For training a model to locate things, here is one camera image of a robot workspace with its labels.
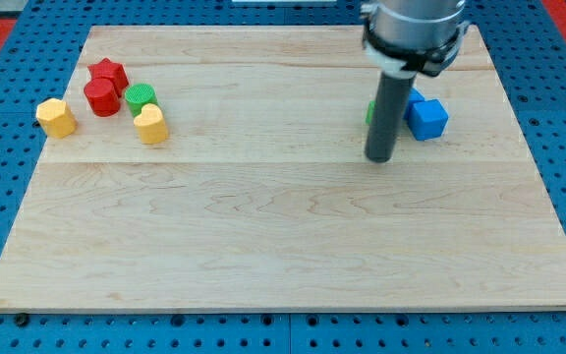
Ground blue cube block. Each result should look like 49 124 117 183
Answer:
407 99 449 141

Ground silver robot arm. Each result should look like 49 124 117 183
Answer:
360 0 469 80

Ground green block behind rod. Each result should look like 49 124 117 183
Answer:
365 100 375 125

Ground green cylinder block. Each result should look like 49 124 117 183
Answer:
124 83 158 117

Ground wooden board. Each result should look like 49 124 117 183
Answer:
0 26 566 314

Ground yellow hexagon block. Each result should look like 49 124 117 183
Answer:
35 98 77 139

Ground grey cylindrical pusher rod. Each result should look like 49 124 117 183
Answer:
365 74 415 163

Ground red cylinder block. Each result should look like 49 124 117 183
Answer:
84 78 121 117

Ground yellow heart block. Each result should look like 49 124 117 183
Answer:
134 103 169 145

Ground red star block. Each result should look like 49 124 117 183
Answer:
87 57 130 97

